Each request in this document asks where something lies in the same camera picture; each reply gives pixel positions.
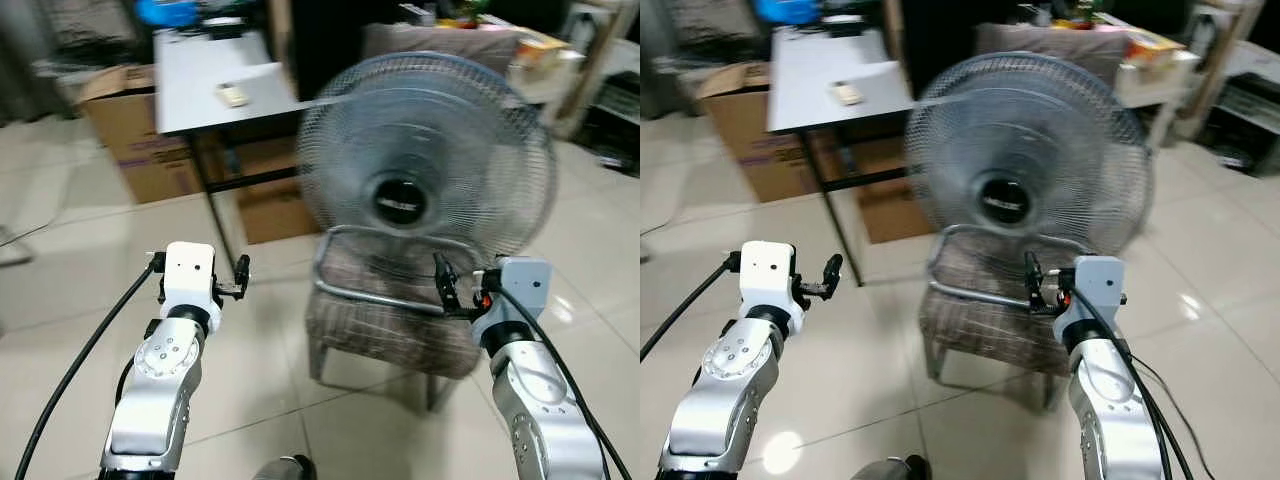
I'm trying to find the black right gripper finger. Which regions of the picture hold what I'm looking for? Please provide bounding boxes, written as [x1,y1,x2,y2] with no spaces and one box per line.
[432,252,462,313]
[1021,250,1047,312]

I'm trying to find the plaid cushioned metal chair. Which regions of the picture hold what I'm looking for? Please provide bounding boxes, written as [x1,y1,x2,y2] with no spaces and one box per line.
[918,224,1079,413]
[304,225,493,413]

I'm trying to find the plain brown cardboard box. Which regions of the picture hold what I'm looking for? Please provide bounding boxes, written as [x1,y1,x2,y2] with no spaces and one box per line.
[228,135,323,247]
[853,148,939,247]

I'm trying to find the grey standing fan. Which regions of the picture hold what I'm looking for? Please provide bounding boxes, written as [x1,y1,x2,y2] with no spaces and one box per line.
[296,52,559,287]
[904,51,1154,283]

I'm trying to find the printed cardboard box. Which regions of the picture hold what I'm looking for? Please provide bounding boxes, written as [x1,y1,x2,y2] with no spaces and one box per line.
[696,61,818,207]
[77,64,208,207]

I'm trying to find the grey robot foot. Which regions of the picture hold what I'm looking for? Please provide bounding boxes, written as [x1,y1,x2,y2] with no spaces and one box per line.
[849,454,933,480]
[251,454,318,480]

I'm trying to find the grey table with black legs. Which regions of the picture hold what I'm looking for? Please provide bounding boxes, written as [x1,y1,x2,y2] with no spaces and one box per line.
[152,27,333,273]
[767,24,929,288]

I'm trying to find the black shelf unit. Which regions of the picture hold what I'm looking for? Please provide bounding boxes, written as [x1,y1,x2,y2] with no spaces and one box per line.
[578,68,641,173]
[1198,72,1280,178]

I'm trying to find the brown background couch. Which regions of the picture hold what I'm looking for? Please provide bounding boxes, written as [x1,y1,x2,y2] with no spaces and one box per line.
[974,21,1143,73]
[361,21,533,77]

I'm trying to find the orange yellow package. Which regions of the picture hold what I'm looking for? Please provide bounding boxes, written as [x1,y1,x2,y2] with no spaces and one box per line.
[1123,30,1188,71]
[513,33,568,73]

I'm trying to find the black device on table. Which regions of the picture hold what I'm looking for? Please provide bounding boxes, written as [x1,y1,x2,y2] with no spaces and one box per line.
[814,11,868,40]
[199,14,247,42]

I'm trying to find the blue object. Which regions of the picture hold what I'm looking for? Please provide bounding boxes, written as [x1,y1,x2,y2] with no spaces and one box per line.
[134,0,202,29]
[751,0,817,27]

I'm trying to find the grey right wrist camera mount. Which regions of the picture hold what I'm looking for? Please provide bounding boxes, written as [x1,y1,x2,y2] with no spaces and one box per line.
[1052,255,1129,347]
[470,256,554,347]

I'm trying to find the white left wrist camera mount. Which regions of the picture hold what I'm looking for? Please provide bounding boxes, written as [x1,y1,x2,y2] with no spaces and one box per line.
[160,241,222,311]
[738,241,802,312]

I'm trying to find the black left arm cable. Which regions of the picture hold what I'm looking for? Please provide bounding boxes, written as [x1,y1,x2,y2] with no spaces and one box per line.
[14,252,166,480]
[640,252,747,363]

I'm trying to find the wooden post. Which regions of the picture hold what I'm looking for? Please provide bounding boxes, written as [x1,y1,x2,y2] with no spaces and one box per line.
[1173,0,1263,143]
[556,0,629,139]

